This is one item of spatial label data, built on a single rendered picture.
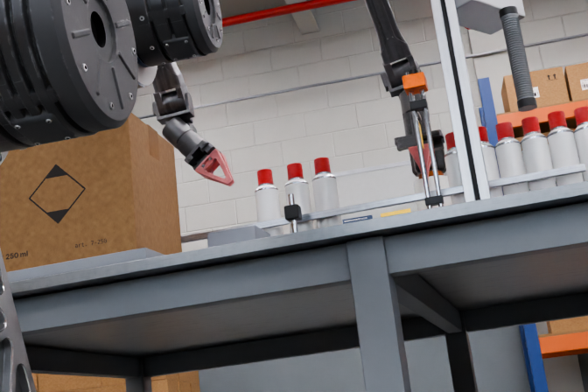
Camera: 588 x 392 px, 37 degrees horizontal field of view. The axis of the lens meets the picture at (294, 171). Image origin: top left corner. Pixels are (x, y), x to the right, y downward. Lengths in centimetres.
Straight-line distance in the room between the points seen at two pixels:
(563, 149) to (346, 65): 493
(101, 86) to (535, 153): 120
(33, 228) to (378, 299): 64
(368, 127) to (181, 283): 506
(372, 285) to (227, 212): 518
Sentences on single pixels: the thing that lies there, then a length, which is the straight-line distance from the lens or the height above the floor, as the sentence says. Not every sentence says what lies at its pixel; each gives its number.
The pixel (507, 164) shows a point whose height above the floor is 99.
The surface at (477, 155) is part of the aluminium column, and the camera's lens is 168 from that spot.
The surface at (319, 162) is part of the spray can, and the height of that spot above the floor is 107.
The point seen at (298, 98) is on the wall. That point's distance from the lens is 665.
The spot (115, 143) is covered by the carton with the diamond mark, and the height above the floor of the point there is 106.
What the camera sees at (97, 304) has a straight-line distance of 155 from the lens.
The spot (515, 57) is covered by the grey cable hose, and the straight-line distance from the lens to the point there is 179.
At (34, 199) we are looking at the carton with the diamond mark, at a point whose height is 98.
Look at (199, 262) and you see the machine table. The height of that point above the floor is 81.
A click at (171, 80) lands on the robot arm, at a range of 203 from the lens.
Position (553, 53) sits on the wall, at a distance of 662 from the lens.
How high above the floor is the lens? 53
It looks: 16 degrees up
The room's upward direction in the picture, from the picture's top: 7 degrees counter-clockwise
